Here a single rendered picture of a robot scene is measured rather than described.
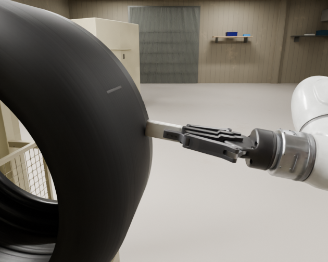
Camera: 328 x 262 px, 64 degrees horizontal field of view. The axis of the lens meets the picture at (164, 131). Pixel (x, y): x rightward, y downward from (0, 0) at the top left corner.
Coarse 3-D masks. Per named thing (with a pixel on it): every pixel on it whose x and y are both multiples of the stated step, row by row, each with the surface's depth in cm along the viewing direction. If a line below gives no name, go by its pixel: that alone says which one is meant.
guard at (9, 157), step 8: (32, 144) 113; (16, 152) 103; (24, 152) 109; (40, 152) 120; (0, 160) 96; (8, 160) 99; (16, 168) 104; (24, 176) 110; (48, 176) 126; (24, 184) 110; (48, 184) 127; (40, 192) 121; (48, 192) 128
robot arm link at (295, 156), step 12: (276, 132) 49; (288, 132) 47; (300, 132) 47; (288, 144) 44; (300, 144) 44; (312, 144) 44; (276, 156) 45; (288, 156) 44; (300, 156) 44; (312, 156) 43; (276, 168) 45; (288, 168) 45; (300, 168) 44; (300, 180) 46
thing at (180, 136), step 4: (164, 132) 48; (168, 132) 48; (172, 132) 48; (176, 132) 48; (180, 132) 49; (164, 136) 48; (168, 136) 48; (172, 136) 48; (176, 136) 48; (180, 136) 48; (180, 140) 48; (184, 140) 46; (188, 140) 46; (184, 144) 46; (188, 144) 46
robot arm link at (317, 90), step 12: (300, 84) 60; (312, 84) 57; (324, 84) 54; (300, 96) 57; (312, 96) 54; (324, 96) 52; (300, 108) 55; (312, 108) 53; (324, 108) 51; (300, 120) 54
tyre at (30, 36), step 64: (0, 0) 36; (0, 64) 32; (64, 64) 34; (64, 128) 33; (128, 128) 41; (0, 192) 72; (64, 192) 35; (128, 192) 40; (0, 256) 61; (64, 256) 39
